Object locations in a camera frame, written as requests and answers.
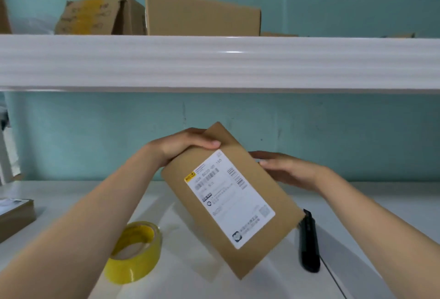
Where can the flat brown cardboard parcel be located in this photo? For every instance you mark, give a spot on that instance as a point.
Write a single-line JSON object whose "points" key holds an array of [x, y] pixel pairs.
{"points": [[15, 214]]}

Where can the person's right forearm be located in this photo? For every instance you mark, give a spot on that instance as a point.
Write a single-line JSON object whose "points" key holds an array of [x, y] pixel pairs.
{"points": [[381, 230]]}

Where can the person's left hand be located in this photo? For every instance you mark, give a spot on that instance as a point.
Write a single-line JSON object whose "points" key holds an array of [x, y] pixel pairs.
{"points": [[178, 146]]}

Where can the yellow packing tape roll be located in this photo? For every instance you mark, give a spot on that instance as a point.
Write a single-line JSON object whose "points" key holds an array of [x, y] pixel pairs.
{"points": [[134, 252]]}

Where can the white shelf board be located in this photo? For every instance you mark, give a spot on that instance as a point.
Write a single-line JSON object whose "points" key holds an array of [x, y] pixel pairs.
{"points": [[220, 63]]}

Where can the person's left forearm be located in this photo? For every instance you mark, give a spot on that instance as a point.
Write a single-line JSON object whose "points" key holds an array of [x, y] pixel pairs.
{"points": [[72, 226]]}

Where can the white shelf upright post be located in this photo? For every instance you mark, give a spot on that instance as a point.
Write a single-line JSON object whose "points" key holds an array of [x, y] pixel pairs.
{"points": [[6, 158]]}

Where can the brown cardboard parcel with label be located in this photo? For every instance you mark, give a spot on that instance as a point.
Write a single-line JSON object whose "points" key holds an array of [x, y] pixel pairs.
{"points": [[230, 202]]}

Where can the plain brown cardboard box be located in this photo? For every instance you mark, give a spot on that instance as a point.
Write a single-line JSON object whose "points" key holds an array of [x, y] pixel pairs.
{"points": [[201, 17]]}

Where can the person's left thumb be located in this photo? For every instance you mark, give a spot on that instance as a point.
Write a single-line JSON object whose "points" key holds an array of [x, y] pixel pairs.
{"points": [[206, 143]]}

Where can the person's right hand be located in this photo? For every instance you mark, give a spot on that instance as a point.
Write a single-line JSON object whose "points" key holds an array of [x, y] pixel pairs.
{"points": [[292, 170]]}

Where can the person's right thumb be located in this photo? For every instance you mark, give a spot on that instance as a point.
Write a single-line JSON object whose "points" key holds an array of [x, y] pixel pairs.
{"points": [[271, 163]]}

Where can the taped worn cardboard box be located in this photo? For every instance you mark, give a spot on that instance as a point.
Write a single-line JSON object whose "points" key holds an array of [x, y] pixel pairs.
{"points": [[99, 17]]}

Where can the black utility knife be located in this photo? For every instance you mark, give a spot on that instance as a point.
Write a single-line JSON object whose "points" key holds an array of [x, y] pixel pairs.
{"points": [[308, 240]]}

